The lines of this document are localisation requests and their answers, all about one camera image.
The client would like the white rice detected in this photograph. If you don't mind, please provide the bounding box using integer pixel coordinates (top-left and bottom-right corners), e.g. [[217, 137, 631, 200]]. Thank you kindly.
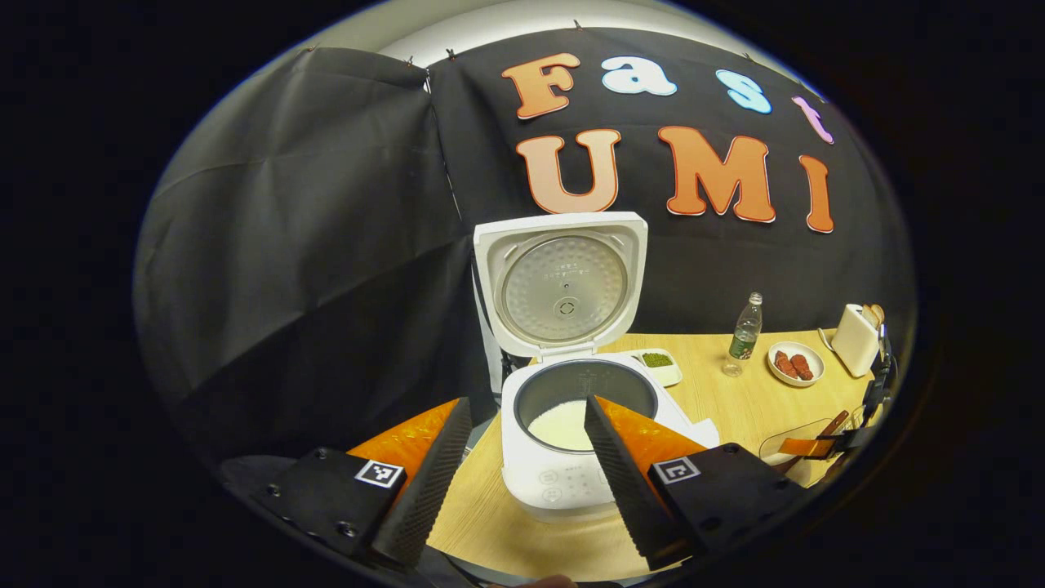
[[527, 399, 598, 452]]

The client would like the white round plate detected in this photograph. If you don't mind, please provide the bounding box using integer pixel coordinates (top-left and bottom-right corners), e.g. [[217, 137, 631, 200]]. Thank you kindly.
[[767, 341, 826, 389]]

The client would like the white rice cooker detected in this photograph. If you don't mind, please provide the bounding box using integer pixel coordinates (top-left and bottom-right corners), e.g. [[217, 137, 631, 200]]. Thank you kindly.
[[473, 212, 722, 524]]

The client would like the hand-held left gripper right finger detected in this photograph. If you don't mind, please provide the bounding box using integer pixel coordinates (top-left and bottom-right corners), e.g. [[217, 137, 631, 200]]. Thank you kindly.
[[583, 394, 811, 573]]

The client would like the white divided bean dish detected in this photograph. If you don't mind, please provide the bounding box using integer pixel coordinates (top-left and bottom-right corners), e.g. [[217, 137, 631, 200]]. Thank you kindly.
[[624, 348, 683, 389]]

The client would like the clear plastic water bottle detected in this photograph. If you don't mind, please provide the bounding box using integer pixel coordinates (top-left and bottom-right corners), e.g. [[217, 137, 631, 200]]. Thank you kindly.
[[721, 292, 765, 379]]

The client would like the black backdrop cloth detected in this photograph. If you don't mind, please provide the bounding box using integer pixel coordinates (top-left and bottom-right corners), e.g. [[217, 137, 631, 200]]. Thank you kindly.
[[135, 29, 915, 491]]

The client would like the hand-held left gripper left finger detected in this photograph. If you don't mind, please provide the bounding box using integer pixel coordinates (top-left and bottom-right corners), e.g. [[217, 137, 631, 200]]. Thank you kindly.
[[250, 397, 475, 572]]

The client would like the white toaster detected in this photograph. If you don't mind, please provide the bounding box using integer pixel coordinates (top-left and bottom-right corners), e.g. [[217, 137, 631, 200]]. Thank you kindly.
[[829, 303, 883, 379]]

